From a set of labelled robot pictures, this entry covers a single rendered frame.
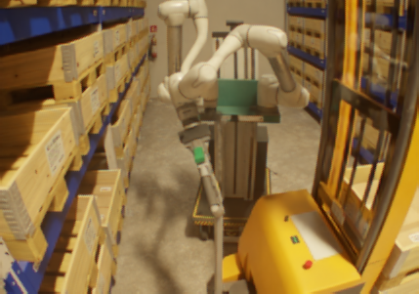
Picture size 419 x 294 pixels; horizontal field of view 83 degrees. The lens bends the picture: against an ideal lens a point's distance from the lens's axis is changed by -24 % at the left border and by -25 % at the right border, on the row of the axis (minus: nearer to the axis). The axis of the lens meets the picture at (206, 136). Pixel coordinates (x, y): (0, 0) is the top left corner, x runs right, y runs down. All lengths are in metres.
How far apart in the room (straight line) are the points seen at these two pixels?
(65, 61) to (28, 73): 0.27
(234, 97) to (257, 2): 4.71
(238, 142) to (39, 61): 1.69
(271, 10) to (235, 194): 4.93
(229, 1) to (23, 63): 5.44
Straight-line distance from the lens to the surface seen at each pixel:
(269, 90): 2.11
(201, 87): 1.18
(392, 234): 1.44
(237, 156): 2.59
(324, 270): 1.46
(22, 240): 1.14
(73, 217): 2.01
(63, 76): 1.72
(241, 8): 6.74
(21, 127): 1.82
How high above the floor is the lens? 1.97
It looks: 24 degrees down
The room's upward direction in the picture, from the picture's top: 2 degrees counter-clockwise
